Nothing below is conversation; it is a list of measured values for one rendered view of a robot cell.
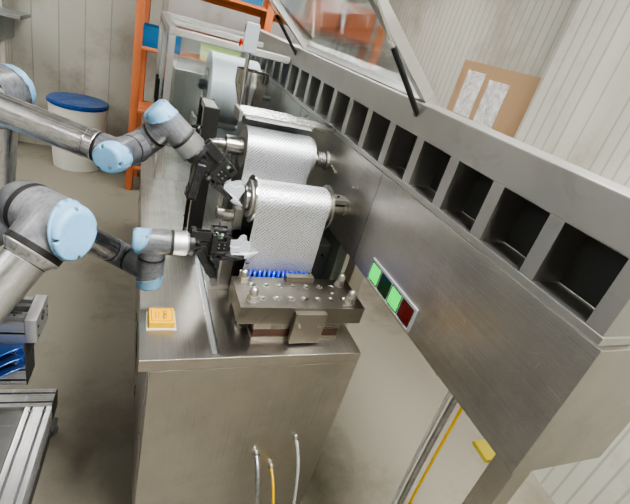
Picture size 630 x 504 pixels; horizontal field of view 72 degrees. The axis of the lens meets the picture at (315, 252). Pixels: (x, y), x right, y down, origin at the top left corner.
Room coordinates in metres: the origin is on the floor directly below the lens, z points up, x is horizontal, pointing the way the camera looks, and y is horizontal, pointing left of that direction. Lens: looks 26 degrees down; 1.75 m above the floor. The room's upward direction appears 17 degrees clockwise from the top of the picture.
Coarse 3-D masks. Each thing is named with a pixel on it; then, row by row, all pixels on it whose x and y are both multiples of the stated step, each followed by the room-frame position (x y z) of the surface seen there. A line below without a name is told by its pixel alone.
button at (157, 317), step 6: (150, 312) 0.98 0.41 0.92; (156, 312) 0.99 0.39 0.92; (162, 312) 0.99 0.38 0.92; (168, 312) 1.00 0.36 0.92; (150, 318) 0.95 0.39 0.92; (156, 318) 0.96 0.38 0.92; (162, 318) 0.97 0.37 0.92; (168, 318) 0.98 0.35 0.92; (174, 318) 0.99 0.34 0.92; (150, 324) 0.94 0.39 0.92; (156, 324) 0.95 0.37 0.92; (162, 324) 0.95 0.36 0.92; (168, 324) 0.96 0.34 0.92; (174, 324) 0.97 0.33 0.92
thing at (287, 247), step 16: (256, 224) 1.18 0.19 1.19; (272, 224) 1.20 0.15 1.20; (288, 224) 1.23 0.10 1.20; (256, 240) 1.19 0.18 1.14; (272, 240) 1.21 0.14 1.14; (288, 240) 1.23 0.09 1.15; (304, 240) 1.26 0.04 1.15; (320, 240) 1.28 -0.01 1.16; (256, 256) 1.19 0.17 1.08; (272, 256) 1.22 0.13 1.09; (288, 256) 1.24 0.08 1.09; (304, 256) 1.27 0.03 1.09
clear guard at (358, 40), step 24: (288, 0) 1.88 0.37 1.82; (312, 0) 1.59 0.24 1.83; (336, 0) 1.38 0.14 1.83; (360, 0) 1.22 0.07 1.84; (312, 24) 1.79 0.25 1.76; (336, 24) 1.52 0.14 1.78; (360, 24) 1.33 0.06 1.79; (312, 48) 2.07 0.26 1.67; (336, 48) 1.71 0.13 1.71; (360, 48) 1.46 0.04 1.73; (384, 48) 1.28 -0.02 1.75; (384, 72) 1.40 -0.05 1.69
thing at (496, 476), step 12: (348, 264) 1.56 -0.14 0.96; (348, 276) 1.53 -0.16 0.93; (360, 276) 1.53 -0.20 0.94; (492, 468) 0.75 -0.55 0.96; (504, 468) 0.73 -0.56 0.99; (480, 480) 0.76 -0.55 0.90; (492, 480) 0.74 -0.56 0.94; (504, 480) 0.72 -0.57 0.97; (516, 480) 0.72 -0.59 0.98; (480, 492) 0.74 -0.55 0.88; (492, 492) 0.72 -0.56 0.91; (504, 492) 0.71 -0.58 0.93
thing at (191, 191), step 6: (198, 162) 1.13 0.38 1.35; (192, 168) 1.15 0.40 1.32; (198, 168) 1.12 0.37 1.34; (204, 168) 1.13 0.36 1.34; (192, 174) 1.13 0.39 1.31; (198, 174) 1.12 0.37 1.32; (192, 180) 1.12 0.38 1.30; (198, 180) 1.12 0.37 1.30; (186, 186) 1.13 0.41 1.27; (192, 186) 1.12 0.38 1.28; (198, 186) 1.12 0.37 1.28; (186, 192) 1.12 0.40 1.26; (192, 192) 1.12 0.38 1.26; (186, 198) 1.11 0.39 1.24; (192, 198) 1.12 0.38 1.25
